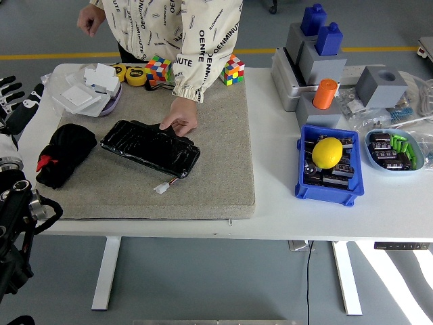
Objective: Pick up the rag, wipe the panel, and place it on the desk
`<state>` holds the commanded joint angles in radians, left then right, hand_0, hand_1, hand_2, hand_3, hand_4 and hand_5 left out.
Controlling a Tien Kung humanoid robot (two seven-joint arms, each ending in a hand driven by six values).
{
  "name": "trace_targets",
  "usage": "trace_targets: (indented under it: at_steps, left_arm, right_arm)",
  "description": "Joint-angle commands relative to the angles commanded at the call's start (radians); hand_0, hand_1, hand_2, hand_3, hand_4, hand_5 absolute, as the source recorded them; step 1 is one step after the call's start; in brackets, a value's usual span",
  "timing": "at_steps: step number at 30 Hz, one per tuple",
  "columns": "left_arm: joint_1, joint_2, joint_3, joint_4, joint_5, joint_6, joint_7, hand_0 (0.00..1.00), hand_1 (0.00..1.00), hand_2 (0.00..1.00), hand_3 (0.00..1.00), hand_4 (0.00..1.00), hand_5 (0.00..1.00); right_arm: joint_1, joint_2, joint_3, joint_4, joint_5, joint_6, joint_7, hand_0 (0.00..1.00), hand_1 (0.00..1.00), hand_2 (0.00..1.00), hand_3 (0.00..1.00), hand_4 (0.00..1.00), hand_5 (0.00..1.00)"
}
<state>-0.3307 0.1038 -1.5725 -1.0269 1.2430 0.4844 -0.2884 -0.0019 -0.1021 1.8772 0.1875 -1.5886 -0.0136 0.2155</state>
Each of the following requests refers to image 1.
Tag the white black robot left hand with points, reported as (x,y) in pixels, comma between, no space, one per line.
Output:
(23,111)

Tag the person's right hand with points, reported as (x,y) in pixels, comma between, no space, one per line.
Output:
(91,18)

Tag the person's left hand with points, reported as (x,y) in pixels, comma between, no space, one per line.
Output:
(184,115)

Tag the black rag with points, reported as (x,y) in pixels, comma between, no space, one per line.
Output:
(71,149)

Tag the person's right forearm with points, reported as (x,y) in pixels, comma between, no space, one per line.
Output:
(96,3)

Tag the person's left forearm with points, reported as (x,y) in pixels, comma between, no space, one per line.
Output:
(203,64)

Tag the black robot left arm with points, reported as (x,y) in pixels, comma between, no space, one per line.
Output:
(13,216)

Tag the black table control panel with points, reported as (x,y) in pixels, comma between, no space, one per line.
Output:
(400,246)

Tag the clear plastic bag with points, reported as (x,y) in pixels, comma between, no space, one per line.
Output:
(54,84)
(426,145)

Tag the stickerless colourful puzzle cube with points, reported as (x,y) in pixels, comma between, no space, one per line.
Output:
(158,69)

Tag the flat white square box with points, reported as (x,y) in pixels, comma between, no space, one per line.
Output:
(77,96)

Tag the white folded carton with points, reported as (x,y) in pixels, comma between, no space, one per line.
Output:
(101,76)

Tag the yellow tape measure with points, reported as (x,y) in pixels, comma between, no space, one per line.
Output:
(136,76)
(119,71)

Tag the grey-brown mat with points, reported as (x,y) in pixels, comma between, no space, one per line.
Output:
(209,169)

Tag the white-framed colourful puzzle cube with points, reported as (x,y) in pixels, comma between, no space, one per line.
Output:
(235,71)

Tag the person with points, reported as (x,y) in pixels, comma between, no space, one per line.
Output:
(162,23)

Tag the purple bowl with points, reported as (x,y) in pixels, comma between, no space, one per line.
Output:
(113,103)

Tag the dark brown capacitor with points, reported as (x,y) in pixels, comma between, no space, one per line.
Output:
(395,164)
(346,142)
(343,171)
(384,154)
(311,167)
(335,182)
(379,137)
(380,146)

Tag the black chair wheel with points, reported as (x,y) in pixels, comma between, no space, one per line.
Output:
(273,6)

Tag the orange cylinder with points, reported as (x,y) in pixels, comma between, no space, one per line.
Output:
(325,94)

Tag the yellow lemon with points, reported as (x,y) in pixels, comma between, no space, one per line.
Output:
(326,152)

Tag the blue peg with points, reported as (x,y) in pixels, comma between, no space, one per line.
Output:
(313,18)
(329,39)

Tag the blue plastic bin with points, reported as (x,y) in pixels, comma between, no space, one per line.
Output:
(328,196)

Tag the bag of metal parts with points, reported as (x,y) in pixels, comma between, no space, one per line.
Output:
(352,105)

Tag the grey box under table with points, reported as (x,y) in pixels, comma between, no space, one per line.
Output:
(297,245)

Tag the white table leg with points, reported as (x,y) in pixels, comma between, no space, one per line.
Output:
(106,271)
(346,277)

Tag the clear bag of screws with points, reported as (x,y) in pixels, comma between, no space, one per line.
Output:
(373,122)

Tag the light blue tray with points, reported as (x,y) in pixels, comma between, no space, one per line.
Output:
(372,164)

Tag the grey block with round hole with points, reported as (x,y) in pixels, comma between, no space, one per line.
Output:
(379,89)

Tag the green battery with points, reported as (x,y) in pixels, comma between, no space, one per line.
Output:
(400,146)
(405,148)
(411,155)
(394,140)

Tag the bag of blue resistors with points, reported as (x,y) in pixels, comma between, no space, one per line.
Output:
(402,111)

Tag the white thin rod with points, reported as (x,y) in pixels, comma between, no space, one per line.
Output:
(412,121)

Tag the grey platform with red mark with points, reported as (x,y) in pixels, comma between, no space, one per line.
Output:
(427,49)

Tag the light grey enclosure box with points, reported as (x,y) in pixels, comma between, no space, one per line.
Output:
(282,81)

